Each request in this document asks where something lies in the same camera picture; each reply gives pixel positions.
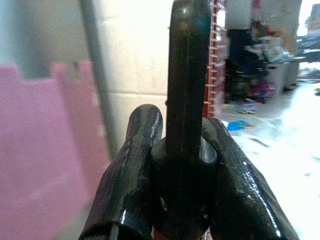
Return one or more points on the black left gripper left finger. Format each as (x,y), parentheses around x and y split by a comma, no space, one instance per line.
(125,175)

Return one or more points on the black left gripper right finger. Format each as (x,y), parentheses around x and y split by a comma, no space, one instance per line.
(247,190)

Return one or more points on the blue paper scrap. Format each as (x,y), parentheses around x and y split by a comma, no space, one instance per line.
(237,125)

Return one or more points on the pink foam mat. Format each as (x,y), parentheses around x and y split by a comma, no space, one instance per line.
(42,152)

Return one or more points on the grey metal pole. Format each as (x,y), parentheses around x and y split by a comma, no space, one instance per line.
(96,65)

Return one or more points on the white cabinet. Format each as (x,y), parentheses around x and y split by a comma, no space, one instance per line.
(282,72)

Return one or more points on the red and white rack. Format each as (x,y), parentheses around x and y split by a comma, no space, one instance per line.
(215,60)

